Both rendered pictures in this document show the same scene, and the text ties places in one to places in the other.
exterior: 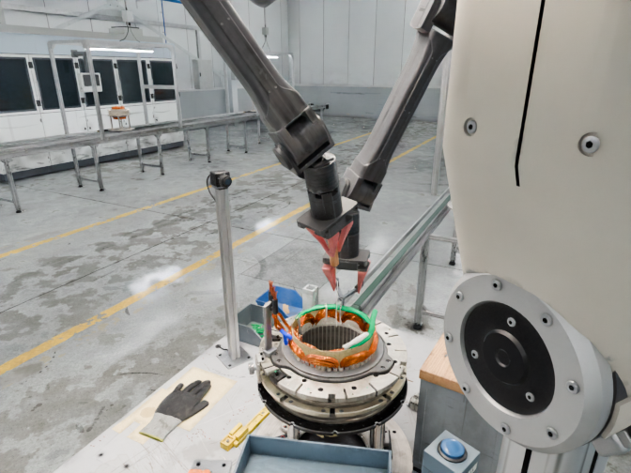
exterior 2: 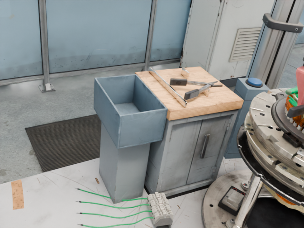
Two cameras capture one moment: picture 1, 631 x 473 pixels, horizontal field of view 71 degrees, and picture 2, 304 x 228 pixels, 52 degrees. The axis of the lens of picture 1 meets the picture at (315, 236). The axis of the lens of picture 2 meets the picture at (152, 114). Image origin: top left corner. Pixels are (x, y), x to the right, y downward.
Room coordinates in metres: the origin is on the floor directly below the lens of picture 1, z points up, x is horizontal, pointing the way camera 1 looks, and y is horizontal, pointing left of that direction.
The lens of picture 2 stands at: (1.45, -0.11, 1.40)
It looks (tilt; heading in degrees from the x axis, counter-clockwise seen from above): 32 degrees down; 207
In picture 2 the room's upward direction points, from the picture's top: 9 degrees clockwise
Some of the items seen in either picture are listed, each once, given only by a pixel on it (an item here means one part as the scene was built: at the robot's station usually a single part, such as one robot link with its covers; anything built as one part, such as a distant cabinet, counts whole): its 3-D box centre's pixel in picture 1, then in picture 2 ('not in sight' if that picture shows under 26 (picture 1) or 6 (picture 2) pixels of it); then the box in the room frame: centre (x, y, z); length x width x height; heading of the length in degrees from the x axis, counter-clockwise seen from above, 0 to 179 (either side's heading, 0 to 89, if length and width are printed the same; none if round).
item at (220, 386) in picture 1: (179, 404); not in sight; (0.99, 0.38, 0.78); 0.31 x 0.19 x 0.01; 153
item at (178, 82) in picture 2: not in sight; (178, 82); (0.85, -0.36, 1.09); 0.04 x 0.01 x 0.02; 133
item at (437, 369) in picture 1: (476, 363); (186, 89); (0.80, -0.35, 1.05); 0.20 x 0.19 x 0.02; 148
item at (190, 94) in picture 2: not in sight; (191, 94); (0.88, -0.31, 1.09); 0.04 x 0.01 x 0.02; 163
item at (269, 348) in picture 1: (269, 330); not in sight; (0.78, 0.10, 1.15); 0.03 x 0.02 x 0.12; 139
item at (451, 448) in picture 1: (453, 448); (254, 81); (0.59, -0.24, 1.04); 0.04 x 0.04 x 0.01
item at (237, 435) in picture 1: (254, 418); not in sight; (0.92, 0.16, 0.80); 0.22 x 0.04 x 0.03; 146
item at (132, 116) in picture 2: not in sight; (124, 142); (0.94, -0.44, 0.92); 0.17 x 0.11 x 0.28; 58
